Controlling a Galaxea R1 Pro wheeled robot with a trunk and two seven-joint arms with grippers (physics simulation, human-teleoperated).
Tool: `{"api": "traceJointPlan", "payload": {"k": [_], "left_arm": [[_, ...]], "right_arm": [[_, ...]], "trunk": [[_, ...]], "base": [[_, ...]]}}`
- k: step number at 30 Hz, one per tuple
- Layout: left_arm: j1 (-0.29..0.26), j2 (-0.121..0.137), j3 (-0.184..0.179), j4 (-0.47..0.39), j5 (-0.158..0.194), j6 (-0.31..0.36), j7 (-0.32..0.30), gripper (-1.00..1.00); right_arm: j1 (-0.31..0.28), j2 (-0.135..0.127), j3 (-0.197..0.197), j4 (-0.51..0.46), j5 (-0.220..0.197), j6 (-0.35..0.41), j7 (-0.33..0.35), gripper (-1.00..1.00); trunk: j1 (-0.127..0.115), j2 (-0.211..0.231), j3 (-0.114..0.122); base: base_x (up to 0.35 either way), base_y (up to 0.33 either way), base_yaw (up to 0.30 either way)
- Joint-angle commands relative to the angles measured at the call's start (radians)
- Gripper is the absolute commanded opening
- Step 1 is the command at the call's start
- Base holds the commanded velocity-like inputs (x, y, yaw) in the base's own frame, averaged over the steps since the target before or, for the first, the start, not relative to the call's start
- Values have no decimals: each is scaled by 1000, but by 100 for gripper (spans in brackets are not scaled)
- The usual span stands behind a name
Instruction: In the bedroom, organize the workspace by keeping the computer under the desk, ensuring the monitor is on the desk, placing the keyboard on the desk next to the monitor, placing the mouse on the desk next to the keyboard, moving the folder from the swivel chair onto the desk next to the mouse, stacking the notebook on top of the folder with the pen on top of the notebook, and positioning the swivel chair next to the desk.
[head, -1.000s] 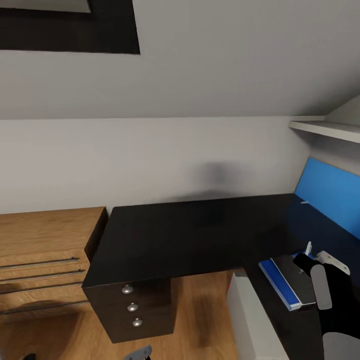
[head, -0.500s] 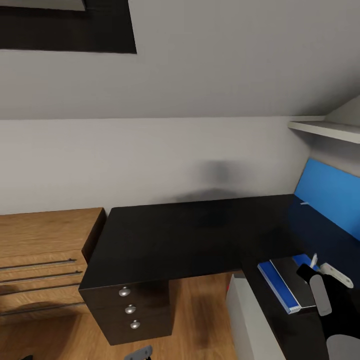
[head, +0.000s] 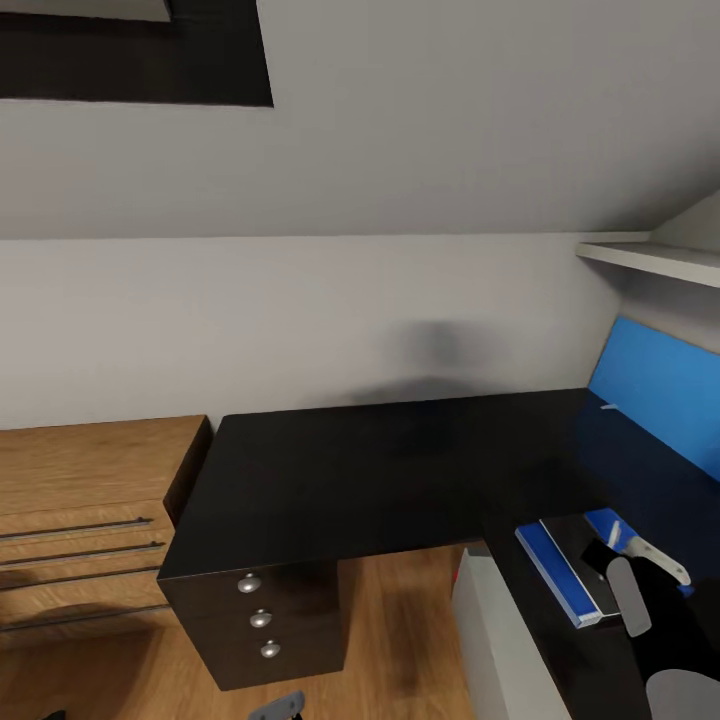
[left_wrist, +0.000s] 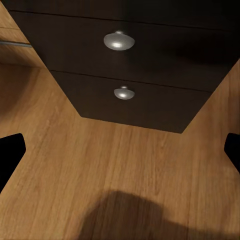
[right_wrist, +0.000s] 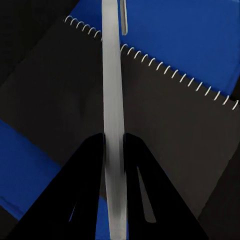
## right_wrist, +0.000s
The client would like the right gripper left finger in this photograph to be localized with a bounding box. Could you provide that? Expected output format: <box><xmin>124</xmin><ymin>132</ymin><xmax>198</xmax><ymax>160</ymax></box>
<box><xmin>5</xmin><ymin>133</ymin><xmax>104</xmax><ymax>240</ymax></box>

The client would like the folder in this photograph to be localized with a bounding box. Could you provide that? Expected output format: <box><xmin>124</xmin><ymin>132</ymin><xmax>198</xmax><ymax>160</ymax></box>
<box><xmin>0</xmin><ymin>0</ymin><xmax>240</xmax><ymax>240</ymax></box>

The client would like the notebook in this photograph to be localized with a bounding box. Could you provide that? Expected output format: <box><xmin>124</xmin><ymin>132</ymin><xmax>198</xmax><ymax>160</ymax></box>
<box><xmin>0</xmin><ymin>15</ymin><xmax>240</xmax><ymax>223</ymax></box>

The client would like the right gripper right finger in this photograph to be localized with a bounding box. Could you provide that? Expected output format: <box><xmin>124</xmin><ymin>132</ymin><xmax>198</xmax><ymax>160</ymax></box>
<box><xmin>125</xmin><ymin>133</ymin><xmax>210</xmax><ymax>240</ymax></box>

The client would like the pen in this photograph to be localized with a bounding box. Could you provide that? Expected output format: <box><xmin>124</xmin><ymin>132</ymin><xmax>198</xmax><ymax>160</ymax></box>
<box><xmin>100</xmin><ymin>0</ymin><xmax>128</xmax><ymax>240</ymax></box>

